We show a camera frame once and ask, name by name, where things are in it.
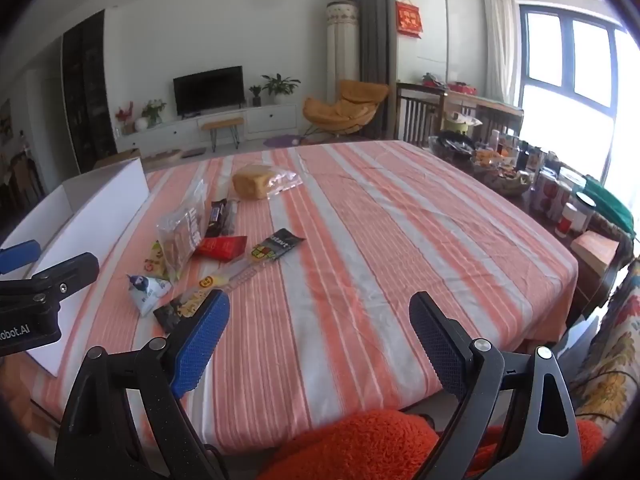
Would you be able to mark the framed wall picture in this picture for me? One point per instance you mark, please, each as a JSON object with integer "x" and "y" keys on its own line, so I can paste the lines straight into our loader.
{"x": 5, "y": 120}

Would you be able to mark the dark framed window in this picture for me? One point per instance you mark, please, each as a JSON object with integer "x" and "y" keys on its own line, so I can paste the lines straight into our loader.
{"x": 550, "y": 45}

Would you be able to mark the white curtain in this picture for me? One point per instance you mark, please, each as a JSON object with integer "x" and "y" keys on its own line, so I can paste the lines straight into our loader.
{"x": 500, "y": 35}

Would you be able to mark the black green snack packet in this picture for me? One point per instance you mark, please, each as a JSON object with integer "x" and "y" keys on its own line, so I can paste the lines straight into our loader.
{"x": 277, "y": 245}

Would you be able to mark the red snack packet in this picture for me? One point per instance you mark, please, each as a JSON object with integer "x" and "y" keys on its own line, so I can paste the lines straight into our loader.
{"x": 222, "y": 247}

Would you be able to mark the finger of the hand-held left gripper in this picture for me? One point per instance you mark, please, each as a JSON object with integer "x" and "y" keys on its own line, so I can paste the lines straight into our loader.
{"x": 70, "y": 270}
{"x": 20, "y": 256}

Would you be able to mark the green flower bouquet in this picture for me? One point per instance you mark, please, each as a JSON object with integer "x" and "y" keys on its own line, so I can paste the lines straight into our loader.
{"x": 153, "y": 110}

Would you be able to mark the woven snack basket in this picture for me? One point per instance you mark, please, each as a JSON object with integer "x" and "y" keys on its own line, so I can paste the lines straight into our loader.
{"x": 502, "y": 175}

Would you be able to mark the brown cardboard box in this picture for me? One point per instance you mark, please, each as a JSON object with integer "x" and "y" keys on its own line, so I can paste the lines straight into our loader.
{"x": 117, "y": 158}

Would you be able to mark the white cardboard box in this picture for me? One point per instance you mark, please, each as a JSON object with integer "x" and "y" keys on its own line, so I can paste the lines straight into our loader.
{"x": 95, "y": 220}

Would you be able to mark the orange fluffy garment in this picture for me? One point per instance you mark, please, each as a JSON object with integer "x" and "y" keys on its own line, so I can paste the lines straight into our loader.
{"x": 360, "y": 445}

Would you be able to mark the red wall calendar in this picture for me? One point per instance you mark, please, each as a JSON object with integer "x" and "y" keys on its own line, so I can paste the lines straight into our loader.
{"x": 409, "y": 19}

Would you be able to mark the black yellow snack packet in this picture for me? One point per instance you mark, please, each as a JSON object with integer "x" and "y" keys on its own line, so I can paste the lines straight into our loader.
{"x": 175, "y": 310}

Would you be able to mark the white blue triangular packet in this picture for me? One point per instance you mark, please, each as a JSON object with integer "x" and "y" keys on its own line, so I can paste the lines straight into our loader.
{"x": 150, "y": 292}

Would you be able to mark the large potted plant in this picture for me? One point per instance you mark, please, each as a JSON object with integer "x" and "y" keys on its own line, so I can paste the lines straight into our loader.
{"x": 280, "y": 85}

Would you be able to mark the tan scratching board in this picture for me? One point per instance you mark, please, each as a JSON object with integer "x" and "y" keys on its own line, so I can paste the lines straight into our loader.
{"x": 170, "y": 154}

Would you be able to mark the wooden bench with metal legs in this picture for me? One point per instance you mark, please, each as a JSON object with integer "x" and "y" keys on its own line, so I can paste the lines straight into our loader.
{"x": 222, "y": 123}

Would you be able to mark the long yellow clear packet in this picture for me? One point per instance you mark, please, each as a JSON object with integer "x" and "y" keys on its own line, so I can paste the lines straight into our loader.
{"x": 235, "y": 275}

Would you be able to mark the dark snack bowl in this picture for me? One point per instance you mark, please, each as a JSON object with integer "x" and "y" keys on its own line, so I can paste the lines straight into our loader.
{"x": 450, "y": 147}

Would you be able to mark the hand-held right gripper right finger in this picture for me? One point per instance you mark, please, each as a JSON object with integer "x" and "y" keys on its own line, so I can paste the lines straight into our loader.
{"x": 440, "y": 340}

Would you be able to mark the clear bread packet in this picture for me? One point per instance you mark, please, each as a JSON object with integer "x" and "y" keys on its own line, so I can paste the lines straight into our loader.
{"x": 252, "y": 182}

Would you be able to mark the clear brown cracker packet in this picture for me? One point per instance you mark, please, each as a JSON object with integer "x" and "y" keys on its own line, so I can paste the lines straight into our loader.
{"x": 182, "y": 240}

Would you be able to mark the floral cushion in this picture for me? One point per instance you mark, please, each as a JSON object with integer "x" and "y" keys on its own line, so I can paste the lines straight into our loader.
{"x": 612, "y": 350}

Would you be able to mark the wooden slatted chair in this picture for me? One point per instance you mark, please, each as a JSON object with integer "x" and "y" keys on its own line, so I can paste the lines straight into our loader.
{"x": 415, "y": 115}

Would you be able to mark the green cloth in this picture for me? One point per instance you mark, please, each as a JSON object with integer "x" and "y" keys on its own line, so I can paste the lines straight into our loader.
{"x": 607, "y": 205}

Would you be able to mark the orange striped tablecloth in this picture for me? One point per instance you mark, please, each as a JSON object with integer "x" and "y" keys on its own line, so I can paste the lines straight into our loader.
{"x": 375, "y": 240}

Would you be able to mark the black television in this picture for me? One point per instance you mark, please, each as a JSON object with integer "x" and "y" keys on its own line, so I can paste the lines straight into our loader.
{"x": 207, "y": 90}

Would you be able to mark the tan flat box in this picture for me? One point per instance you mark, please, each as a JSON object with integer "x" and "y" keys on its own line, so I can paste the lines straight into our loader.
{"x": 595, "y": 252}

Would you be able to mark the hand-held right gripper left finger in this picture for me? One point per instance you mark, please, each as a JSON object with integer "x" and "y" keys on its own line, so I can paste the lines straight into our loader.
{"x": 200, "y": 340}

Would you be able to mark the light green plastic container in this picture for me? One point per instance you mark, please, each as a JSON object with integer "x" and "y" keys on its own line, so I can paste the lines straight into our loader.
{"x": 457, "y": 122}

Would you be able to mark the dark glass cabinet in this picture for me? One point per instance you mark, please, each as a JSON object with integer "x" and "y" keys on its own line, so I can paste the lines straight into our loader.
{"x": 87, "y": 90}

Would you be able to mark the small potted plant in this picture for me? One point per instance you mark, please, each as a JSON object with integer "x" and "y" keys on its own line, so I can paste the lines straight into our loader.
{"x": 255, "y": 95}

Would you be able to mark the row of red white cans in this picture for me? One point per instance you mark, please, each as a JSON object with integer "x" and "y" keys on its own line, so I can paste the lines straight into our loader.
{"x": 555, "y": 202}

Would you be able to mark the purple round rug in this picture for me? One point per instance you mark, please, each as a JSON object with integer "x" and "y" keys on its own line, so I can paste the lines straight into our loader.
{"x": 280, "y": 140}

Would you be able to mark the white television cabinet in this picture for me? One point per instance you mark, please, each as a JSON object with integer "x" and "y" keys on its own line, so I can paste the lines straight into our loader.
{"x": 270, "y": 117}

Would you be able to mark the grey curtain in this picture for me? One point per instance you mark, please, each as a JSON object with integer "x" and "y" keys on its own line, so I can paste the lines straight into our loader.
{"x": 372, "y": 35}

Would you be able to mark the dark chocolate bar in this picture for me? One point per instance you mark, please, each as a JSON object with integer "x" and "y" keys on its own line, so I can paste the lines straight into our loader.
{"x": 216, "y": 217}

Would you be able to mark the orange lounge chair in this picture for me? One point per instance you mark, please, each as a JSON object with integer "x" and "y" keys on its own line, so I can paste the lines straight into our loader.
{"x": 345, "y": 105}

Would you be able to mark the covered tower air conditioner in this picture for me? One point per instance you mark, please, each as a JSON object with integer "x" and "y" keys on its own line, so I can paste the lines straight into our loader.
{"x": 342, "y": 50}

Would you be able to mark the yellow green snack packet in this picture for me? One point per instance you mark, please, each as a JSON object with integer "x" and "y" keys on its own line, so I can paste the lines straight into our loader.
{"x": 157, "y": 260}

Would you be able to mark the red flower arrangement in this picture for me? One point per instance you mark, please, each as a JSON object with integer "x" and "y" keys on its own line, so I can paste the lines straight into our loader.
{"x": 124, "y": 115}

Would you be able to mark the white round vase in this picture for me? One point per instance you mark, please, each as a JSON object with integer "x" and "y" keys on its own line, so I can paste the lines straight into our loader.
{"x": 141, "y": 123}

